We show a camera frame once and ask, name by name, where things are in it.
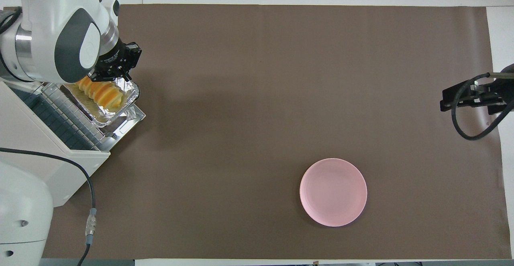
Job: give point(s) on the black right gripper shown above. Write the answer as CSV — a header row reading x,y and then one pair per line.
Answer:
x,y
490,93

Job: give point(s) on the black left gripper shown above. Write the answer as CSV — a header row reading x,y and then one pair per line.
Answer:
x,y
118,59

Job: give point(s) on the yellow twisted bread loaf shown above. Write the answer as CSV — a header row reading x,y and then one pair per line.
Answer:
x,y
102,94

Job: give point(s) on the aluminium foil baking tray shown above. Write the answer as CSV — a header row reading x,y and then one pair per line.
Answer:
x,y
100,117

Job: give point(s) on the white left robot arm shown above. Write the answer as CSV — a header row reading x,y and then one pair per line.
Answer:
x,y
52,25

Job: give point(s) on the glass oven door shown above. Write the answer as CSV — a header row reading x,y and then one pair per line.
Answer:
x,y
128,121

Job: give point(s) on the cream toaster oven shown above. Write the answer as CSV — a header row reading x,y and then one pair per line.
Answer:
x,y
32,137

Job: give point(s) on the brown table mat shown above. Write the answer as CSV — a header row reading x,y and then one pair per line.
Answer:
x,y
261,97

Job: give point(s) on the pink round plate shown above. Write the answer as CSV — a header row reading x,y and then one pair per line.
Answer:
x,y
333,193

